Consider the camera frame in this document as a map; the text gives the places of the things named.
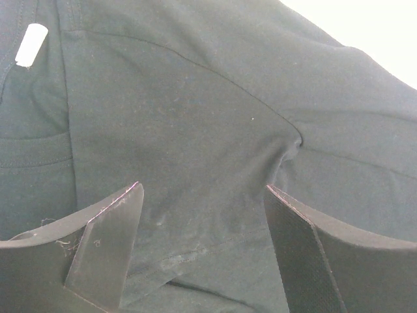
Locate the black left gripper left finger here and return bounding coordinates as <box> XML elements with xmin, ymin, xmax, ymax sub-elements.
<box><xmin>1</xmin><ymin>182</ymin><xmax>144</xmax><ymax>312</ymax></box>

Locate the white garment label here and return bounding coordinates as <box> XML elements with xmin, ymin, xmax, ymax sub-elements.
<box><xmin>15</xmin><ymin>23</ymin><xmax>48</xmax><ymax>68</ymax></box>

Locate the floral tablecloth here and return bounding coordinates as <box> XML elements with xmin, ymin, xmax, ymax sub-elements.
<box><xmin>283</xmin><ymin>1</ymin><xmax>416</xmax><ymax>89</ymax></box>

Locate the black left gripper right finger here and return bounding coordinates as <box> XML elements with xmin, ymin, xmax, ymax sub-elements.
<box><xmin>264</xmin><ymin>185</ymin><xmax>416</xmax><ymax>312</ymax></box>

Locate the black t shirt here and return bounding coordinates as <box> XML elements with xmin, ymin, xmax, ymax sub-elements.
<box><xmin>1</xmin><ymin>1</ymin><xmax>416</xmax><ymax>312</ymax></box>

